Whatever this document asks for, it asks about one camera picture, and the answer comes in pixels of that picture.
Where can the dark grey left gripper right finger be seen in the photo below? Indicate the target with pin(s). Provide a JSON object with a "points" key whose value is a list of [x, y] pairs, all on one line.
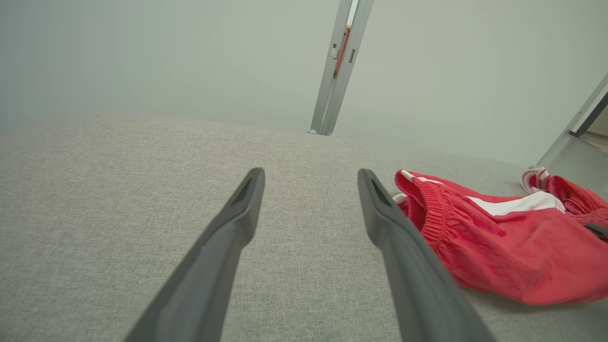
{"points": [[418, 285]]}

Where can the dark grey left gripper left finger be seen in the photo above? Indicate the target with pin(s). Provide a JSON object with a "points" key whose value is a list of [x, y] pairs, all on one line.
{"points": [[204, 275]]}

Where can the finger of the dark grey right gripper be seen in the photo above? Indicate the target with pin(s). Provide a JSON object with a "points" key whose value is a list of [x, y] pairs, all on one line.
{"points": [[599, 230]]}

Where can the red white basketball shorts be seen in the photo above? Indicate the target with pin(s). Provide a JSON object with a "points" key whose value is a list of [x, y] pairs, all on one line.
{"points": [[522, 256]]}

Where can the grey metal door frame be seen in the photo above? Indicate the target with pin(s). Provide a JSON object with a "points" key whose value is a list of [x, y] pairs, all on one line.
{"points": [[589, 109]]}

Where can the grey metal partition post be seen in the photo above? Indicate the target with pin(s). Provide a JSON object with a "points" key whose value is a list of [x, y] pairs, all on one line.
{"points": [[339, 85]]}

